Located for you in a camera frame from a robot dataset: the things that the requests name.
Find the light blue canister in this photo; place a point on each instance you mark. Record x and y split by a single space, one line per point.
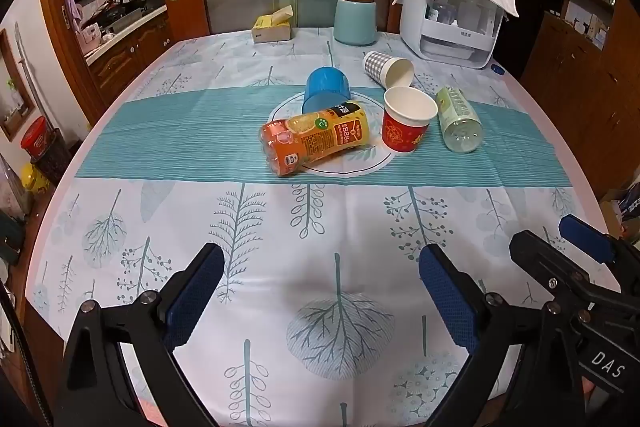
355 22

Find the yellow tissue box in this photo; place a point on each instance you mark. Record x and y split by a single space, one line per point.
272 29

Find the blue plastic cup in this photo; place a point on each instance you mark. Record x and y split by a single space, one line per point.
325 87

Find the blue bottle cap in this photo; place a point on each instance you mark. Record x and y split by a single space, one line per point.
496 68

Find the black wok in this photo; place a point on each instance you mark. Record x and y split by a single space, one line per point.
110 6

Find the clear green-label bottle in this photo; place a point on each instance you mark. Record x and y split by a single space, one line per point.
457 117

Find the checkered paper cup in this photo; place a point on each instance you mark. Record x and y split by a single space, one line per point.
377 66

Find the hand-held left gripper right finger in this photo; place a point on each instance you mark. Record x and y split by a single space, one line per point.
447 302

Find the orange juice bottle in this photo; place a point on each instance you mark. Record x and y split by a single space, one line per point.
320 137

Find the wooden sideboard cabinet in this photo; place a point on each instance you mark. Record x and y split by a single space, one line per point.
580 97

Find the yellow container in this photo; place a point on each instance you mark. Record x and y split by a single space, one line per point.
34 177

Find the wooden kitchen cabinet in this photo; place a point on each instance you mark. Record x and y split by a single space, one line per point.
130 52

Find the cardboard box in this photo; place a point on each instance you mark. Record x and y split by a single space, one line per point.
620 207

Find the white countertop appliance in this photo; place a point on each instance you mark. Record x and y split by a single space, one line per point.
450 42

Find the dark woven basket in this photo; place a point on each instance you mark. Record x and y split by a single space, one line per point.
52 159

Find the purple hanging cloth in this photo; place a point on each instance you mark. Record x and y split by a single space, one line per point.
73 7

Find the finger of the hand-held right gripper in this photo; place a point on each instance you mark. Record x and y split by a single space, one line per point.
540 257
585 237

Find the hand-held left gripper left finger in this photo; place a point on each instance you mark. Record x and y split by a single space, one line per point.
195 297

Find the red paper cup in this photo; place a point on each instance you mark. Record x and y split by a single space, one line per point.
402 132

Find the red bucket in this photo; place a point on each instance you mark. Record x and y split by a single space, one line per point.
34 139

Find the tree-print tablecloth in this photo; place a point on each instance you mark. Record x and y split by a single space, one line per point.
300 217

